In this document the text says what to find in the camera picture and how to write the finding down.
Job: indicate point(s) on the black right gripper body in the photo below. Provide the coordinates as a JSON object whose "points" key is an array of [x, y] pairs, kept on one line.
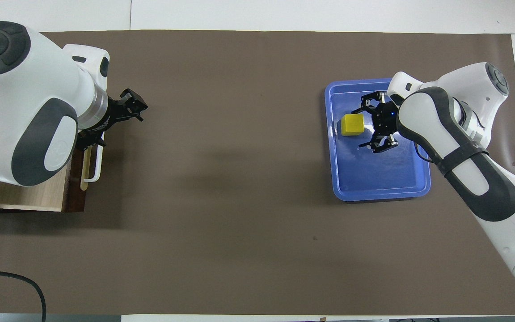
{"points": [[385, 118]]}

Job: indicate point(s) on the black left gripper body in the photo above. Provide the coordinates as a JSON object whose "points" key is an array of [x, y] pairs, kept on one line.
{"points": [[112, 114]]}

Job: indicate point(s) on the yellow block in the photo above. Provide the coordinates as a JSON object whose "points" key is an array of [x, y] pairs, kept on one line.
{"points": [[352, 124]]}

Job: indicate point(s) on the dark wooden drawer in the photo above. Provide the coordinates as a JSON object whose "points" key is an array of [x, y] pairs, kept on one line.
{"points": [[29, 197]]}

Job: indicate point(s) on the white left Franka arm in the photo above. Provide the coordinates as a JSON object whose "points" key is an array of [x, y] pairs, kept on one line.
{"points": [[25, 89]]}

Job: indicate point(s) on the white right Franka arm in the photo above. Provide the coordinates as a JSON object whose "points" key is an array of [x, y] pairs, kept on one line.
{"points": [[463, 156]]}

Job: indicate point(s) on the blue plastic tray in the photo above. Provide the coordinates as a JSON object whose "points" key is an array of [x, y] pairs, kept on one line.
{"points": [[373, 179]]}

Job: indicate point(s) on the brown table mat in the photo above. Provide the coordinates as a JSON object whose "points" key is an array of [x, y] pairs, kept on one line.
{"points": [[217, 179]]}

